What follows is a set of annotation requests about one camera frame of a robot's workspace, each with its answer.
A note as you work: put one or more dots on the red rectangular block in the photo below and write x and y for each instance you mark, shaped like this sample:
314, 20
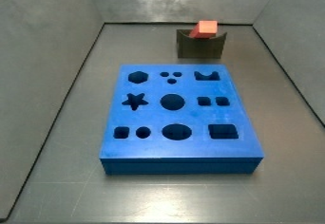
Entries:
204, 30

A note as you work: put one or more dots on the blue shape sorting board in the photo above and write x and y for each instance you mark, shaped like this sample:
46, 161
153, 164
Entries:
179, 123

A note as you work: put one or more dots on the black curved fixture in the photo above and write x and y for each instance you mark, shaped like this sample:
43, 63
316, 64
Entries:
200, 48

